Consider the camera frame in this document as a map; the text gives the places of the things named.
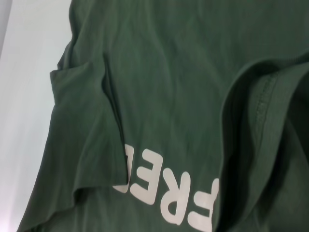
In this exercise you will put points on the dark green FREE t-shirt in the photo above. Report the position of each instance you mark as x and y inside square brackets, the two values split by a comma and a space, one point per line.
[181, 96]

